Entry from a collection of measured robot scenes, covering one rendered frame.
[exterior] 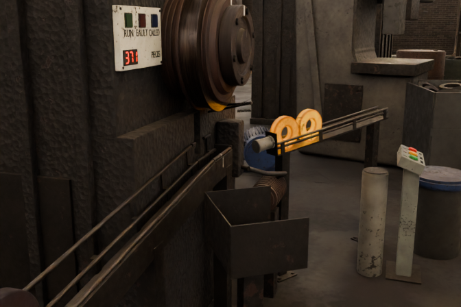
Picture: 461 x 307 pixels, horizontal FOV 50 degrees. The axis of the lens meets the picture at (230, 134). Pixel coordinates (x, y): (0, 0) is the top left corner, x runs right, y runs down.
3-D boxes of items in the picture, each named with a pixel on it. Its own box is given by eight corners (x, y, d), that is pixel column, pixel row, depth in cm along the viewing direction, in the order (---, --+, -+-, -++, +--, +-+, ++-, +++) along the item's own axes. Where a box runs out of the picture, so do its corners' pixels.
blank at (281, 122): (268, 119, 221) (273, 120, 219) (293, 112, 230) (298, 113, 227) (270, 152, 225) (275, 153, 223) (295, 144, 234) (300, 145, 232)
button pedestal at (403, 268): (385, 281, 234) (394, 155, 220) (386, 260, 256) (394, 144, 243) (421, 287, 229) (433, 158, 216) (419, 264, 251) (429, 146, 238)
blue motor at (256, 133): (242, 177, 395) (243, 135, 387) (239, 158, 450) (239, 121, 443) (280, 177, 396) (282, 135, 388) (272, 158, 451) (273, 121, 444)
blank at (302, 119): (293, 112, 230) (298, 113, 227) (316, 105, 239) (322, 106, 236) (295, 144, 234) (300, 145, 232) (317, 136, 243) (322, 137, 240)
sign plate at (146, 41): (114, 70, 139) (112, 5, 135) (156, 64, 163) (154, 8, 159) (122, 71, 138) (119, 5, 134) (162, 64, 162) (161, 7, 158)
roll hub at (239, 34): (218, 90, 166) (217, 3, 160) (242, 81, 192) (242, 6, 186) (234, 90, 164) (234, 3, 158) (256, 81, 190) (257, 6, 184)
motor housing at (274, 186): (246, 297, 220) (247, 183, 208) (258, 275, 240) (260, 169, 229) (274, 303, 216) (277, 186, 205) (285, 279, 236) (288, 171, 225)
